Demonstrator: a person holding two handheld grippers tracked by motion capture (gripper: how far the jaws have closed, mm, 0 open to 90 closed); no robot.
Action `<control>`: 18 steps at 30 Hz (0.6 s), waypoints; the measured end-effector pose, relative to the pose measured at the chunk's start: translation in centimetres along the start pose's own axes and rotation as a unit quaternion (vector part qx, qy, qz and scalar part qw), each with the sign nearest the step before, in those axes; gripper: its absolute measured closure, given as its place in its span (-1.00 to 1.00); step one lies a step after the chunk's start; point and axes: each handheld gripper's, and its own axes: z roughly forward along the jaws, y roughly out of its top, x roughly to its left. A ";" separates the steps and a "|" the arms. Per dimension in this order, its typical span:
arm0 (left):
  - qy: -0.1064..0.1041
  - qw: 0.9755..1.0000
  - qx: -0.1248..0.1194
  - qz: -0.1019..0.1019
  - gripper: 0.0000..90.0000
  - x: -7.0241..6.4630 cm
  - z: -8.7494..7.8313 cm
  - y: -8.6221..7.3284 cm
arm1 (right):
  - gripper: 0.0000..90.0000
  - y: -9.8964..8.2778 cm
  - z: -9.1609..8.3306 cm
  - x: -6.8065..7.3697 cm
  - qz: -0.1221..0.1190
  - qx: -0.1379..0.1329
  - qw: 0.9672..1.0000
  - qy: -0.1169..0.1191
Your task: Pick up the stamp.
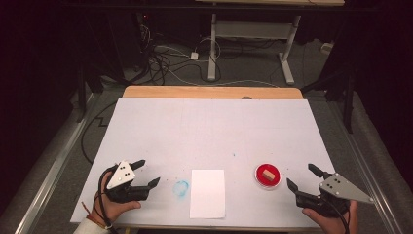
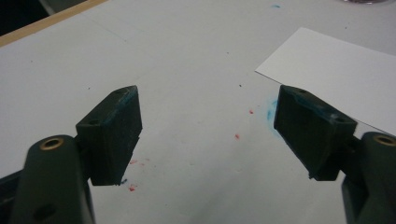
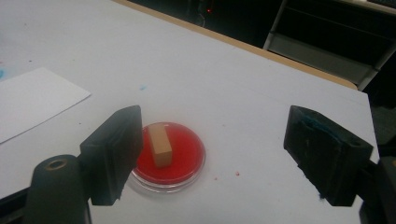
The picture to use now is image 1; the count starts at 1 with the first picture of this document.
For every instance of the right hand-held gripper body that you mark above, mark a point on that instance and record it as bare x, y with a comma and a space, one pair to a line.
341, 190

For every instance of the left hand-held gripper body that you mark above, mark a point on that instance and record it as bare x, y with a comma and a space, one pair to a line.
120, 175

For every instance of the wooden stamp block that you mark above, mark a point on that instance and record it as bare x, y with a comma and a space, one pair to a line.
268, 175

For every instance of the round red ink pad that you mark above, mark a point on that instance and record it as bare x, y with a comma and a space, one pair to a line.
259, 182

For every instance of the white paper sheet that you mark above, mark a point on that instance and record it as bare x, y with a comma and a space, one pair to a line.
207, 195

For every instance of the person's left hand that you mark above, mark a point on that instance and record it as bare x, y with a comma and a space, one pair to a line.
113, 209

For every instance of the person's right hand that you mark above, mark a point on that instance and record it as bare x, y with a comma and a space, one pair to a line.
328, 222

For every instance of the white board mat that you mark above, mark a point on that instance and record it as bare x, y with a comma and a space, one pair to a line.
207, 133

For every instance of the black metal stand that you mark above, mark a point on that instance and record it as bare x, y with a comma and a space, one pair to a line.
81, 97
348, 97

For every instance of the grey round table grommet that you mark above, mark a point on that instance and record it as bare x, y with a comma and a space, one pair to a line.
246, 97

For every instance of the wooden table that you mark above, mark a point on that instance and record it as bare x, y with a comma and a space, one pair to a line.
211, 92

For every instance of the white power adapter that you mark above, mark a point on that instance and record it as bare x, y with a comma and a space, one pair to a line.
194, 56

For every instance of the white floor box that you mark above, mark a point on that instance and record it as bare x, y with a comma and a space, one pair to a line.
326, 47

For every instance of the white-framed desk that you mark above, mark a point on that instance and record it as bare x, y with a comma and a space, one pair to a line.
253, 30

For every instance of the aluminium rail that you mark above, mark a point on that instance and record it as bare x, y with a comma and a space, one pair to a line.
55, 169
367, 169

